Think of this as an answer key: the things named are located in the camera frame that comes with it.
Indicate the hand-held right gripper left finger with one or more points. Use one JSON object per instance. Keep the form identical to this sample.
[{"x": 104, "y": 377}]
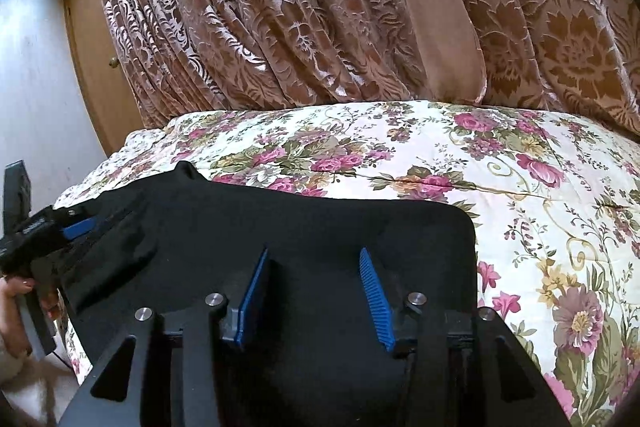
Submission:
[{"x": 252, "y": 302}]

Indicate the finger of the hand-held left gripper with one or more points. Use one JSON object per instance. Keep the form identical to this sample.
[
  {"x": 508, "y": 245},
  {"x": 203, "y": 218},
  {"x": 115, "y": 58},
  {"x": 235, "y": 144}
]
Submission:
[{"x": 77, "y": 227}]

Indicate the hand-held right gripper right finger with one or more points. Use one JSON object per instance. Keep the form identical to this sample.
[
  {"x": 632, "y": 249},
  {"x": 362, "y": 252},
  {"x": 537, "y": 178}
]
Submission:
[{"x": 380, "y": 307}]

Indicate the black pants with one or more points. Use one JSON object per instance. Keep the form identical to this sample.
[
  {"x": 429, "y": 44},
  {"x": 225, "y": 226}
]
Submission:
[{"x": 310, "y": 227}]

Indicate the person's left forearm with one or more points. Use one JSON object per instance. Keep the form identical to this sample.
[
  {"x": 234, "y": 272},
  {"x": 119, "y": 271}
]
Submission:
[{"x": 7, "y": 362}]

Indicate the person's left hand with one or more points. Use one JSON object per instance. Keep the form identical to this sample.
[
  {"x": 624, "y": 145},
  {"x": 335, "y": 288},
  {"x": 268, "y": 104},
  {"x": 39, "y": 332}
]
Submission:
[{"x": 11, "y": 322}]

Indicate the wooden door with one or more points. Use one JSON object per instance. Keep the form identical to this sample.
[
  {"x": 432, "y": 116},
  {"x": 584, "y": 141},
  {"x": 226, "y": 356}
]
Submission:
[{"x": 95, "y": 82}]

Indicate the floral bedspread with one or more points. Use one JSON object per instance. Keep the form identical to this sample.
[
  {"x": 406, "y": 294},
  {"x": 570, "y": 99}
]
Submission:
[{"x": 400, "y": 157}]

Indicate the round door knob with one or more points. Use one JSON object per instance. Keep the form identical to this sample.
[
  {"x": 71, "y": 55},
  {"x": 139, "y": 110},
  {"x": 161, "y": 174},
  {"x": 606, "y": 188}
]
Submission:
[{"x": 113, "y": 63}]

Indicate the brown patterned curtain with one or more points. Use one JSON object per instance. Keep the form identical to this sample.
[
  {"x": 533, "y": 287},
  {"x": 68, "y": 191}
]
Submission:
[
  {"x": 250, "y": 7},
  {"x": 550, "y": 7}
]

